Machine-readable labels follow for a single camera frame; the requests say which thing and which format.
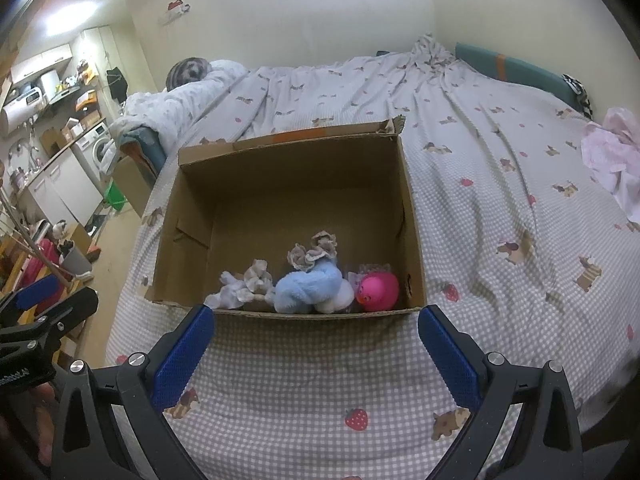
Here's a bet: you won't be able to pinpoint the yellow wooden rack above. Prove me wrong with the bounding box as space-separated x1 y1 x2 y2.
0 240 31 293

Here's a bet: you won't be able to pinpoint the pale pink cloth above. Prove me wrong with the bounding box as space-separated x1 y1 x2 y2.
580 106 640 223

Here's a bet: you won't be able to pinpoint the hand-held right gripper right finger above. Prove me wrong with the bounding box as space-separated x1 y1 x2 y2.
418 304 583 480

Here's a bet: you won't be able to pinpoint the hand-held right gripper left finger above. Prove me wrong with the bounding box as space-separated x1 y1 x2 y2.
50 304 217 480

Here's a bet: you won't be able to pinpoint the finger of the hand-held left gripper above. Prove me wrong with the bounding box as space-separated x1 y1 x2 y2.
0 274 61 330
20 286 100 342

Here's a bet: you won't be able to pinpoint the large cardboard box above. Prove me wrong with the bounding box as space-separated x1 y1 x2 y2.
145 116 428 317

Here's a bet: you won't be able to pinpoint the white washing machine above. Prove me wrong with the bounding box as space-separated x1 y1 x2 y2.
75 120 119 184

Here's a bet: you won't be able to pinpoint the teal headboard cushion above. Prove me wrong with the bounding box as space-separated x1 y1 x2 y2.
454 42 586 111

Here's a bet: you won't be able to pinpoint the small brown carton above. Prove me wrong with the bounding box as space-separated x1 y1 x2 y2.
115 155 160 217

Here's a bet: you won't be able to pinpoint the person's left hand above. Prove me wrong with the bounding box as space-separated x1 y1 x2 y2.
27 382 60 466

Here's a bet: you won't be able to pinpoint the teal mattress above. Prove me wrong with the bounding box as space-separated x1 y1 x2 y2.
120 127 168 181

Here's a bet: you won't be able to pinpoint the grey bin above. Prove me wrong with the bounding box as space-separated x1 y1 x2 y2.
60 242 93 277

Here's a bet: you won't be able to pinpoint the white floor cabinet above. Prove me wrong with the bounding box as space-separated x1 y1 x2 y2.
27 149 108 227

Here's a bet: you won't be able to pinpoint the pink toy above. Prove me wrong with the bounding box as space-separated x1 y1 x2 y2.
347 261 401 312

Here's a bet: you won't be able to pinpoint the black hanging garment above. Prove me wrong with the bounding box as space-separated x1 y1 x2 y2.
106 66 129 101

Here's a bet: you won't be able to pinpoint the green bucket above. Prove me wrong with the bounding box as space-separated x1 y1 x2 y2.
102 180 128 213

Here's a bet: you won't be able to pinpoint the black and white patterned cloth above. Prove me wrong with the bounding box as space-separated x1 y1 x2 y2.
560 74 596 121

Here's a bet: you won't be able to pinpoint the white wall cabinet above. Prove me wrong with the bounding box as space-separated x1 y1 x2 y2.
10 42 76 86

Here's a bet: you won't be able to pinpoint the blue and white fuzzy socks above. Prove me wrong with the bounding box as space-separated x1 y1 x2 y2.
274 257 357 315

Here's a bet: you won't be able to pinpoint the grey beige cloth flower piece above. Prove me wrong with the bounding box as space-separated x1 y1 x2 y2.
286 231 338 270

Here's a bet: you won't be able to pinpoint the grey striped pillow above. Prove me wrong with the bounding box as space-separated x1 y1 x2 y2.
166 57 213 92

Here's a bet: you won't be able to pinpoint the red bag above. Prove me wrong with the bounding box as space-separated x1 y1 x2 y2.
20 237 63 291

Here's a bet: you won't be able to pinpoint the white ruffled scrunchie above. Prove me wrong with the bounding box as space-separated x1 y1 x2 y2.
204 259 276 311

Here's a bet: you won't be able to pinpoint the white water heater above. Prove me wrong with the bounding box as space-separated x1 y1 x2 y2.
0 97 43 138

